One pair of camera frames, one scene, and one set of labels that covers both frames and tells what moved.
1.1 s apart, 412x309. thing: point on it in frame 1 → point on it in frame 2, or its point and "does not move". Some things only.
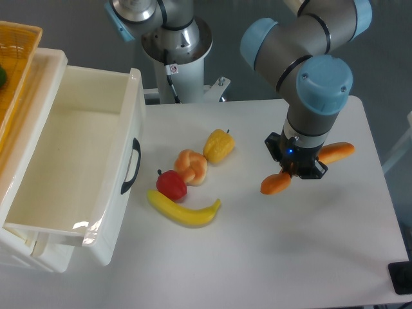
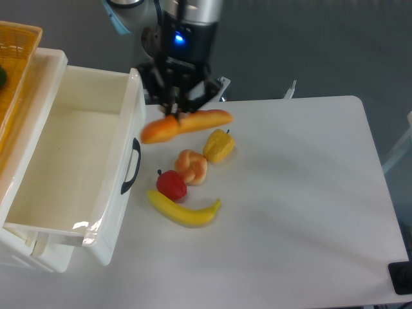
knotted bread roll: [192, 166] does not move
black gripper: [295, 159] → [178, 84]
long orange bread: [330, 152] → [167, 127]
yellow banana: [181, 214] does not move
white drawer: [79, 178] does not move
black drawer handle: [136, 147] does not move
